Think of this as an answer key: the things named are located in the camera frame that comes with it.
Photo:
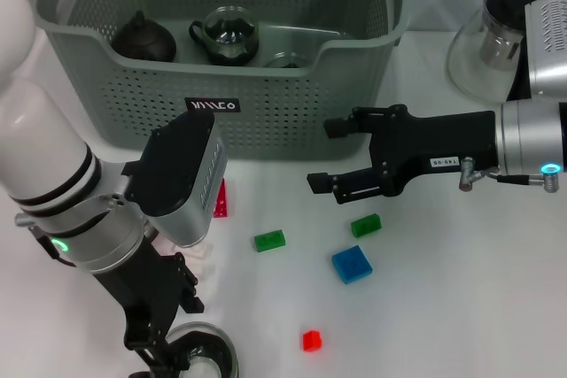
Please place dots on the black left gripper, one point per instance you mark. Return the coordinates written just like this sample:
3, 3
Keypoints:
150, 289

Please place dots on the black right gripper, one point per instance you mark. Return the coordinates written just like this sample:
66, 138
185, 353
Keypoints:
421, 139

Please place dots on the glass teacup with black base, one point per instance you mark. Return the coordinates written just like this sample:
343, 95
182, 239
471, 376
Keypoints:
230, 37
288, 61
208, 360

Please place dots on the small red toy brick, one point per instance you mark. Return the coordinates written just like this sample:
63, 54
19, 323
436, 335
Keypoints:
311, 340

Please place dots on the grey perforated storage bin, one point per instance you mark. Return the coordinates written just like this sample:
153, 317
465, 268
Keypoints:
288, 121

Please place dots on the green toy brick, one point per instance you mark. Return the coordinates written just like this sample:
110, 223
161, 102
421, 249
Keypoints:
269, 241
367, 225

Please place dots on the blue square toy brick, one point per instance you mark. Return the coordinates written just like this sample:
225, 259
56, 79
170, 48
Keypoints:
352, 265

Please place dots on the dark red toy brick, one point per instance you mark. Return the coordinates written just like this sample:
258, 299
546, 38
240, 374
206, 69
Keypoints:
221, 205

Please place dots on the black ceramic teapot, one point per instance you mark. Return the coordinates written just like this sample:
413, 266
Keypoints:
142, 41

